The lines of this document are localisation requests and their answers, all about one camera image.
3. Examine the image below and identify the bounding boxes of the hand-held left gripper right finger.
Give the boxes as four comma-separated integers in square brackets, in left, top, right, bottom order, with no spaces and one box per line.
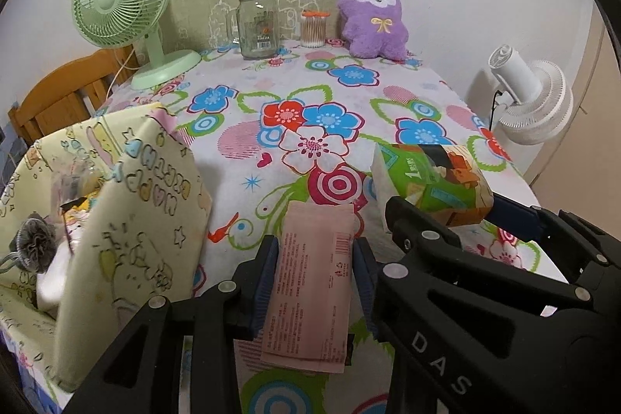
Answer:
[354,238,378,337]

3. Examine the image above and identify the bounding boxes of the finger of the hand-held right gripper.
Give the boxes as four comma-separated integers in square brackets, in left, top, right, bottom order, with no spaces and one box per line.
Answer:
[490,196,621,284]
[377,197,597,315]

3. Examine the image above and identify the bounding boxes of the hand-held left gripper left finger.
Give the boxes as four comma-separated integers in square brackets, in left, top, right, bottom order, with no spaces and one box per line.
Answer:
[63,236,279,414]

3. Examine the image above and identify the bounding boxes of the pink wipes packet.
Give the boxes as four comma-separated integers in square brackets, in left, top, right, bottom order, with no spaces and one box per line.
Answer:
[259,201,356,376]

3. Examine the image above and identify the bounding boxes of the green orange tissue pack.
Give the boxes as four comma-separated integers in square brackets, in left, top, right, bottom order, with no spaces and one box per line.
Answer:
[371,142,496,233]

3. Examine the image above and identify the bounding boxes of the yellow printed storage box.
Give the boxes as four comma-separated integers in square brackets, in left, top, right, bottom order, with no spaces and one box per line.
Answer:
[0,101,214,393]

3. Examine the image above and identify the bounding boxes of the clear pink plastic packet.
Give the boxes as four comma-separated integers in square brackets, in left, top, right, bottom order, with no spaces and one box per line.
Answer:
[49,159,114,221]

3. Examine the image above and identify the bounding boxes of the beige cabinet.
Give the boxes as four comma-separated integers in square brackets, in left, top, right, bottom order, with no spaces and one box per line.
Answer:
[524,14,621,211]

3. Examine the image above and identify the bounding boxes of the white standing fan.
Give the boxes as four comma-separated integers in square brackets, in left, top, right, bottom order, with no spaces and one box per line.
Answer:
[487,44,574,146]

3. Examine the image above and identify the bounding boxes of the floral tablecloth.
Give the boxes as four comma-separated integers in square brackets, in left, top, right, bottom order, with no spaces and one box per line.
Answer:
[0,38,571,414]

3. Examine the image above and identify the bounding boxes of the beige white rolled cloth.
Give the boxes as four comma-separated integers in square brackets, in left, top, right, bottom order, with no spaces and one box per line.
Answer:
[36,242,76,313]

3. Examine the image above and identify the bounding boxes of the purple plush rabbit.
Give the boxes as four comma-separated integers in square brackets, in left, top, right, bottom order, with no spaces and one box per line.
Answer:
[334,0,411,62]

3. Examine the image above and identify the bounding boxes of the cotton swab container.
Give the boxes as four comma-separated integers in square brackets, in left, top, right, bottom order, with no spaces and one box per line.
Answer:
[301,9,330,49]

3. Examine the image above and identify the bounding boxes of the glass jar mug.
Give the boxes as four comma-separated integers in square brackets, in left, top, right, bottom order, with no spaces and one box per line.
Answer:
[227,0,278,61]

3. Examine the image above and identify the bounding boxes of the black fan cable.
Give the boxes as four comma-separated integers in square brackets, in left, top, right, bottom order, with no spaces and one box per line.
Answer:
[487,87,510,131]

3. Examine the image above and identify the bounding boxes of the white fan cable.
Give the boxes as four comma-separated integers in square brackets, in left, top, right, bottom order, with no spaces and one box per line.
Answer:
[104,50,141,99]

